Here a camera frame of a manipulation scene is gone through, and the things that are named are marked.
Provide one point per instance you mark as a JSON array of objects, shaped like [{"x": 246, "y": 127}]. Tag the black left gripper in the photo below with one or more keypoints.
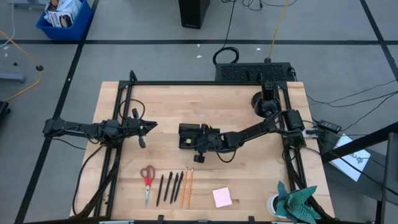
[{"x": 133, "y": 126}]

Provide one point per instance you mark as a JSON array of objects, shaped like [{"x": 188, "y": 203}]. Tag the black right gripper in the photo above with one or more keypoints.
[{"x": 211, "y": 140}]

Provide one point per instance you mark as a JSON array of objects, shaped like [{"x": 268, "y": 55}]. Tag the black mesh desk organizer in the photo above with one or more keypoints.
[{"x": 183, "y": 129}]

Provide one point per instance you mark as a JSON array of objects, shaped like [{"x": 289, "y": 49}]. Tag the yellow pencil with eraser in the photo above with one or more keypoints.
[
  {"x": 190, "y": 188},
  {"x": 183, "y": 188}
]

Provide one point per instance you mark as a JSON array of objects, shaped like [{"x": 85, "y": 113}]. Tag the black pen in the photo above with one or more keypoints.
[
  {"x": 168, "y": 186},
  {"x": 174, "y": 188},
  {"x": 178, "y": 186},
  {"x": 160, "y": 190}
]

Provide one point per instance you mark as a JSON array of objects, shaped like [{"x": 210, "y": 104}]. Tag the pink sticky note pad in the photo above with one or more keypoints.
[{"x": 222, "y": 197}]

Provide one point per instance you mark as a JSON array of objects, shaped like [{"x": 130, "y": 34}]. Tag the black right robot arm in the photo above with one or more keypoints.
[{"x": 248, "y": 130}]

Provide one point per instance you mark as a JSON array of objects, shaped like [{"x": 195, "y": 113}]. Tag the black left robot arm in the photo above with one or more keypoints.
[{"x": 68, "y": 126}]

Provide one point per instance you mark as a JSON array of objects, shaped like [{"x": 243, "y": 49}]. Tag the black perforated metal case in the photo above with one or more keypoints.
[{"x": 242, "y": 72}]

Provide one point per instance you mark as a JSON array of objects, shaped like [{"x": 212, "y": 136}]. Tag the silver aluminium bar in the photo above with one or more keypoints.
[{"x": 116, "y": 222}]

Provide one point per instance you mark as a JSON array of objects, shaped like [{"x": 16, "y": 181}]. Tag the green plant in white pot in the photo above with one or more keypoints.
[{"x": 293, "y": 205}]

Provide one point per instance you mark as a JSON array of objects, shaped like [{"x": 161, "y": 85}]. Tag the blue plastic bin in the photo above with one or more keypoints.
[{"x": 74, "y": 31}]

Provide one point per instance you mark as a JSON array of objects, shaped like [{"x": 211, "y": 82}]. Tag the black computer tower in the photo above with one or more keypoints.
[{"x": 192, "y": 14}]

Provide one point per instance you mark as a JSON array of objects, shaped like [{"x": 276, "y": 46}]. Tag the black power adapter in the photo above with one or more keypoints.
[{"x": 329, "y": 125}]

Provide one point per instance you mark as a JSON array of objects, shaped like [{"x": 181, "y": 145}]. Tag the printed magazines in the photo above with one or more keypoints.
[{"x": 60, "y": 14}]

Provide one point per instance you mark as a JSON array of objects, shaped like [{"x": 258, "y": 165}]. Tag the grey table foot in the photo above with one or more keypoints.
[{"x": 12, "y": 77}]

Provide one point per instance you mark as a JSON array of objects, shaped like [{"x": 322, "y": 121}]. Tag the black caster wheel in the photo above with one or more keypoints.
[{"x": 3, "y": 109}]

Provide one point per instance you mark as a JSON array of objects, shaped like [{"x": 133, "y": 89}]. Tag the white printed paper sheet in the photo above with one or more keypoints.
[{"x": 353, "y": 161}]

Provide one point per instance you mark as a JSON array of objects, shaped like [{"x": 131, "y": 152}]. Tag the black metal stand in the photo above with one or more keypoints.
[{"x": 357, "y": 143}]

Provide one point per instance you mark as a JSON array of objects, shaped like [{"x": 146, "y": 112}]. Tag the black frame clamp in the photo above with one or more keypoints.
[
  {"x": 160, "y": 219},
  {"x": 251, "y": 219}
]

